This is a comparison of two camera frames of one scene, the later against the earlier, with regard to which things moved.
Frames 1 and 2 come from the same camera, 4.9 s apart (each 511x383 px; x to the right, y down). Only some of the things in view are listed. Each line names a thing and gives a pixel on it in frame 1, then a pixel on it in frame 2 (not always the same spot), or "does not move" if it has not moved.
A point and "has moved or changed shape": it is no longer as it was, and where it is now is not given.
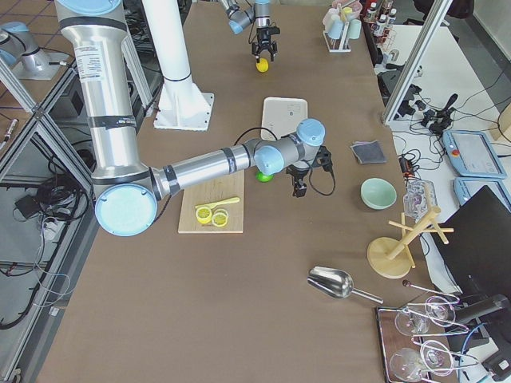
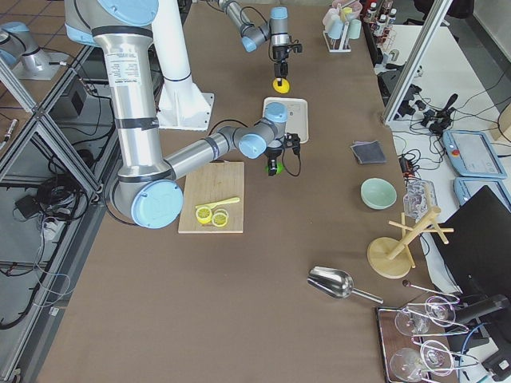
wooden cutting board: [228, 185] does not move
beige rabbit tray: [281, 116] does not move
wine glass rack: [406, 357] does not move
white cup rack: [342, 44] does not move
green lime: [263, 178] has moved or changed shape
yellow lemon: [262, 66] to [283, 88]
